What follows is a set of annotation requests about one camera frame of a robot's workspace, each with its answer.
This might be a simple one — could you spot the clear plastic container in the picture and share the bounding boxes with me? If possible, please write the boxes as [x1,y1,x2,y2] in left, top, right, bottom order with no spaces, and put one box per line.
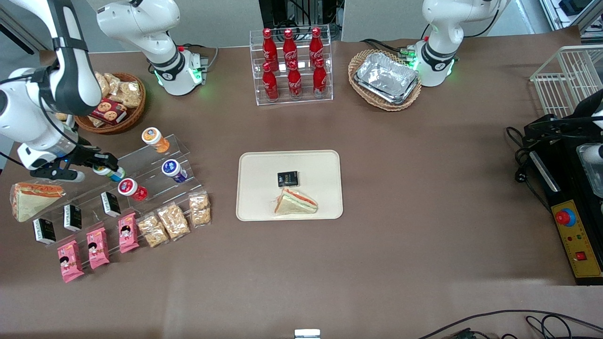
[577,143,603,199]

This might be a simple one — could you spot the small wrapped triangle sandwich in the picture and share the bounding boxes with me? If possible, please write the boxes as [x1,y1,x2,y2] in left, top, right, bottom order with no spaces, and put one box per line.
[273,187,319,216]

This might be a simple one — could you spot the black and yellow control box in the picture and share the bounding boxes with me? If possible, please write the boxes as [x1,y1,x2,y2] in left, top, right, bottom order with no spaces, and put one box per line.
[523,113,603,286]

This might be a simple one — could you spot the large wrapped triangle sandwich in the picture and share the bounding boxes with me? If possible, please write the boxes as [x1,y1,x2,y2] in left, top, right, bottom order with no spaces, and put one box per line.
[10,182,65,223]

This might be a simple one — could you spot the clear acrylic bottle rack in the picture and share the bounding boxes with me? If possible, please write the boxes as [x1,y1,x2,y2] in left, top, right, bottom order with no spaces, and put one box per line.
[249,24,334,106]

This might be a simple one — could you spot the stacked aluminium foil trays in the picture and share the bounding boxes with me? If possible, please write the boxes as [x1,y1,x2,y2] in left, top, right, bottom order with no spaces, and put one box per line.
[354,52,420,105]

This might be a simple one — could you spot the brown table cover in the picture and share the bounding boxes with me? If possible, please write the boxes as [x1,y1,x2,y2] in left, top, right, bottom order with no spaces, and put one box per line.
[0,25,603,339]

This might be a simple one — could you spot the red cookie box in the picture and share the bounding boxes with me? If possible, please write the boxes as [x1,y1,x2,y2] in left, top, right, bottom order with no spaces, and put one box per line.
[90,97,128,126]

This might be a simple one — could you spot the beige serving tray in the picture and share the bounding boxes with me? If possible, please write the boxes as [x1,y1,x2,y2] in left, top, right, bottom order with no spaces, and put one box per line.
[236,150,344,222]

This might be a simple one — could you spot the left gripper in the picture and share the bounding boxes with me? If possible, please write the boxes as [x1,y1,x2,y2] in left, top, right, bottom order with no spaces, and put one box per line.
[524,89,603,143]

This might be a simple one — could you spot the dark wicker basket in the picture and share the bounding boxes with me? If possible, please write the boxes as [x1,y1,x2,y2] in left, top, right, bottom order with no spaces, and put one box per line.
[74,72,147,135]

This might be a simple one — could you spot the black cable with plug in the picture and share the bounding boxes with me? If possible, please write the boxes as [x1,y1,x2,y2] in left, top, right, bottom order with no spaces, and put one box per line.
[505,125,535,185]

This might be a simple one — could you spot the black base cable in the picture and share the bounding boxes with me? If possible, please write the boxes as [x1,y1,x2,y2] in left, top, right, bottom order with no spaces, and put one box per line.
[360,38,411,56]

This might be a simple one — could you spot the black equipment rack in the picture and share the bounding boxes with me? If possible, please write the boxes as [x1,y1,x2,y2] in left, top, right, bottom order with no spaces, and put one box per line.
[258,0,345,30]

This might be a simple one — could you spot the white wire basket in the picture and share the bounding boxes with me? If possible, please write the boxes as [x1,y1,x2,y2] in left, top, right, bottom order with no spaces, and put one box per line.
[530,45,603,119]

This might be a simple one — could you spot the red gum bottle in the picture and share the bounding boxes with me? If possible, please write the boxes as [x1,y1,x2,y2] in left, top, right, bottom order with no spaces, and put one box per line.
[118,178,148,202]

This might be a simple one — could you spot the small black box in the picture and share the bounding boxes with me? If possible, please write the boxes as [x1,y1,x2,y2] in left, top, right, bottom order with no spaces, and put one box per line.
[64,203,83,232]
[33,218,57,246]
[100,191,122,218]

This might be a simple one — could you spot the green cap gum bottle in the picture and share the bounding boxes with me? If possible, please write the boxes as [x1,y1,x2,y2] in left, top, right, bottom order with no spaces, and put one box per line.
[92,164,127,182]

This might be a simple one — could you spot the blue gum bottle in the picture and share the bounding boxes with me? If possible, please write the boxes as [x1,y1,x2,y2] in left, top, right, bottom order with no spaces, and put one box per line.
[162,159,188,184]

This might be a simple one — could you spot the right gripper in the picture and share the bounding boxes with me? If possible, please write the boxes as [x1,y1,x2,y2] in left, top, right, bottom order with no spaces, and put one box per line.
[17,140,120,172]

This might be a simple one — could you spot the pink snack packet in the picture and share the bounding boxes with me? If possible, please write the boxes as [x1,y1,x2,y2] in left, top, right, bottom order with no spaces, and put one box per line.
[86,227,110,270]
[57,240,85,283]
[118,212,140,254]

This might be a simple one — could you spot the orange gum bottle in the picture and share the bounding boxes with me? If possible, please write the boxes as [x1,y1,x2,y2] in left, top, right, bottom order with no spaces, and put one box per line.
[142,127,170,153]

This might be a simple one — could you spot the red cola bottle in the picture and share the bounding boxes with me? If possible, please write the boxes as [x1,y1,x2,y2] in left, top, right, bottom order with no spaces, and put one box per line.
[283,28,299,70]
[309,27,325,68]
[313,57,328,97]
[287,61,303,100]
[262,28,279,71]
[261,62,280,102]

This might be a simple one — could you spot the grey base cable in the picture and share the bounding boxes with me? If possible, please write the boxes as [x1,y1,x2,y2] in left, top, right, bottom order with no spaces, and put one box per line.
[178,43,220,71]

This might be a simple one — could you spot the light wicker basket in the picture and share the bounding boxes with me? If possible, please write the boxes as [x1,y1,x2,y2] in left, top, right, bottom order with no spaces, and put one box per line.
[348,49,423,112]

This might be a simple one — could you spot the black cables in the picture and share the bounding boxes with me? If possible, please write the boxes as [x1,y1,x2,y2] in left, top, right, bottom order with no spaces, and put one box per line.
[416,309,603,339]

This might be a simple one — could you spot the clear acrylic stepped stand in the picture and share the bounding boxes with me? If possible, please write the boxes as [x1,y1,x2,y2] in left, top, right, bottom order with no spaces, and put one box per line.
[27,134,211,265]

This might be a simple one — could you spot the red emergency stop button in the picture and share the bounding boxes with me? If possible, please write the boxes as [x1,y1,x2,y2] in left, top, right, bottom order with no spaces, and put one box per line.
[554,208,577,227]

